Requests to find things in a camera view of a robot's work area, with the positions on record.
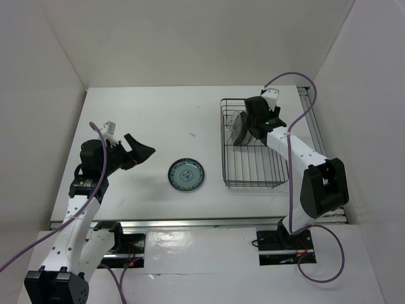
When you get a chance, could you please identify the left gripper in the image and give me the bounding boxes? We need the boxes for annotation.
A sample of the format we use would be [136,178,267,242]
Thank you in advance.
[99,133,154,175]

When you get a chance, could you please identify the black round plate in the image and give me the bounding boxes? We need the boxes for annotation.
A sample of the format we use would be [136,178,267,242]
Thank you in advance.
[231,111,252,146]

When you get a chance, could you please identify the frosted square glass plate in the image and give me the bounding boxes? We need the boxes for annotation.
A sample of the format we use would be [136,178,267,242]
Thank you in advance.
[240,120,253,146]

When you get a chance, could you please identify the clear textured glass plate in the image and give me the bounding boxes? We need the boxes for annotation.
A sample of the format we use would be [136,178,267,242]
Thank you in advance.
[225,111,243,146]

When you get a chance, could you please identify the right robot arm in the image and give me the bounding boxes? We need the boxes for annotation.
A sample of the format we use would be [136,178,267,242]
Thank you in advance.
[244,96,349,248]

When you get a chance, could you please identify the blue patterned round plate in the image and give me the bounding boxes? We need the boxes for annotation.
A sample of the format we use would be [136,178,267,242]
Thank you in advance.
[168,158,205,192]

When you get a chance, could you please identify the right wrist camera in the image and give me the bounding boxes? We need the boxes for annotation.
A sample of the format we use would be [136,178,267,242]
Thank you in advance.
[260,88,279,111]

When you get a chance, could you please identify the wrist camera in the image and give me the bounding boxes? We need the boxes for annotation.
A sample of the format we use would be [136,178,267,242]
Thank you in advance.
[99,121,119,146]
[260,88,279,111]

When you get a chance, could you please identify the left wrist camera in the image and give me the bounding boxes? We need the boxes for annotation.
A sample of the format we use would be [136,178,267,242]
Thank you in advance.
[99,121,119,146]

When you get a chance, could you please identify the metal wire dish rack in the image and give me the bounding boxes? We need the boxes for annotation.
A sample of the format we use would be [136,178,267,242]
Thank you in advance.
[220,98,289,189]

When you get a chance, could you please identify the front aluminium rail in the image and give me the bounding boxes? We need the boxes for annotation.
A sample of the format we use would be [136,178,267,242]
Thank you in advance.
[49,215,285,231]

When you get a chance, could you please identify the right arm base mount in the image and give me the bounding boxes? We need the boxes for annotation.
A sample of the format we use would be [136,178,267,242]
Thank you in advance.
[251,231,316,266]

